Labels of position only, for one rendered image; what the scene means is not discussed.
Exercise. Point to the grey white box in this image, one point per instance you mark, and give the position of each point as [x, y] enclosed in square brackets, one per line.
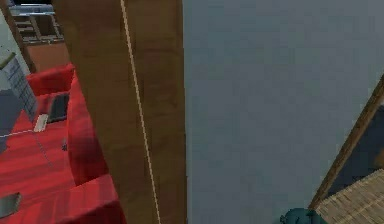
[15, 90]

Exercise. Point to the tan woven basket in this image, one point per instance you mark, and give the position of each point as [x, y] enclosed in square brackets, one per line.
[358, 200]

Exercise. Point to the grey flat rectangular object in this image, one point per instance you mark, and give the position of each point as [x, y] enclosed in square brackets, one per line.
[8, 205]

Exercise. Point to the red sofa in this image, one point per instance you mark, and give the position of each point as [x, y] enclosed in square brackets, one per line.
[83, 140]

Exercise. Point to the small dark object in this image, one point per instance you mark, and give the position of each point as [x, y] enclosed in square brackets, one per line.
[64, 145]

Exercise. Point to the teal round object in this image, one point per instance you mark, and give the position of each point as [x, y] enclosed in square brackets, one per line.
[301, 217]

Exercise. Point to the white remote control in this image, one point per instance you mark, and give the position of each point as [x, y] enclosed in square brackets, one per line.
[41, 123]

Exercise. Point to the brown wooden shelf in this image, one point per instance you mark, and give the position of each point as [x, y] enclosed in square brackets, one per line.
[36, 25]

